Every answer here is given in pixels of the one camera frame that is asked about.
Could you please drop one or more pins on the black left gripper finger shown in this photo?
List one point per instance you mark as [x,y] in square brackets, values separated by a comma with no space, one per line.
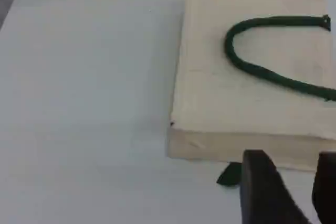
[262,195]
[326,187]

